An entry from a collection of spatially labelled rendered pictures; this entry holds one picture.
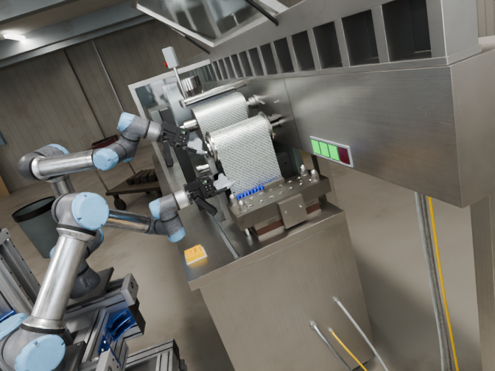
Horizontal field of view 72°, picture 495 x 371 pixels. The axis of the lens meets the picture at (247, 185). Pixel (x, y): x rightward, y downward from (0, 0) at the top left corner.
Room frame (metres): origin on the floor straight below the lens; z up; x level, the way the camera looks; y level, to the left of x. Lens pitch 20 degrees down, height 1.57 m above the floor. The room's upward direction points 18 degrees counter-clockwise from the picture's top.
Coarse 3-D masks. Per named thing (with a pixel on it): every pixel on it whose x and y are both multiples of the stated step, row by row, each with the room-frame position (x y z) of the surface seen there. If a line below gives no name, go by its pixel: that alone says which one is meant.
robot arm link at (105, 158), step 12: (120, 144) 1.32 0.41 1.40; (24, 156) 1.42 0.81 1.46; (36, 156) 1.42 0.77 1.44; (60, 156) 1.33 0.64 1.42; (72, 156) 1.31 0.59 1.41; (84, 156) 1.28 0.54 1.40; (96, 156) 1.23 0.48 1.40; (108, 156) 1.23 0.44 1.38; (120, 156) 1.28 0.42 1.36; (24, 168) 1.35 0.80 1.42; (36, 168) 1.34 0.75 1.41; (48, 168) 1.33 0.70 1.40; (60, 168) 1.31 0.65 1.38; (72, 168) 1.30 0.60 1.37; (84, 168) 1.29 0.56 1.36; (96, 168) 1.28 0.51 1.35; (108, 168) 1.23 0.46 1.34; (36, 180) 1.37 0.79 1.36
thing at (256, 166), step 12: (264, 144) 1.41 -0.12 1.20; (240, 156) 1.38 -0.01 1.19; (252, 156) 1.39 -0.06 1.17; (264, 156) 1.40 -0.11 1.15; (228, 168) 1.37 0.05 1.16; (240, 168) 1.38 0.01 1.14; (252, 168) 1.39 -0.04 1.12; (264, 168) 1.40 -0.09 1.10; (276, 168) 1.41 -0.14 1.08; (228, 180) 1.36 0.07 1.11; (240, 180) 1.37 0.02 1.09; (252, 180) 1.38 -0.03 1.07; (264, 180) 1.40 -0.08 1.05; (240, 192) 1.37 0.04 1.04
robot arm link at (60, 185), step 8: (56, 144) 1.56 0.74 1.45; (40, 152) 1.46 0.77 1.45; (48, 152) 1.48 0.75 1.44; (56, 152) 1.51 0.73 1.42; (64, 152) 1.54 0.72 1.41; (56, 176) 1.48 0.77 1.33; (64, 176) 1.50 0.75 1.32; (56, 184) 1.49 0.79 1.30; (64, 184) 1.50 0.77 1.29; (72, 184) 1.55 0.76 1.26; (56, 192) 1.49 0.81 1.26; (64, 192) 1.50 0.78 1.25; (72, 192) 1.52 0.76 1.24; (96, 232) 1.55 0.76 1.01; (96, 240) 1.52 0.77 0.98; (96, 248) 1.53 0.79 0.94
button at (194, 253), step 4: (192, 248) 1.24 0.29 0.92; (196, 248) 1.23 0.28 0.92; (200, 248) 1.22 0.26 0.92; (188, 252) 1.22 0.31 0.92; (192, 252) 1.20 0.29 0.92; (196, 252) 1.19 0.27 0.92; (200, 252) 1.19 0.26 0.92; (188, 256) 1.19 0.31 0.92; (192, 256) 1.18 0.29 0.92; (196, 256) 1.18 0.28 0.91; (200, 256) 1.19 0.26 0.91; (188, 260) 1.18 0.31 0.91; (192, 260) 1.18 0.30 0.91
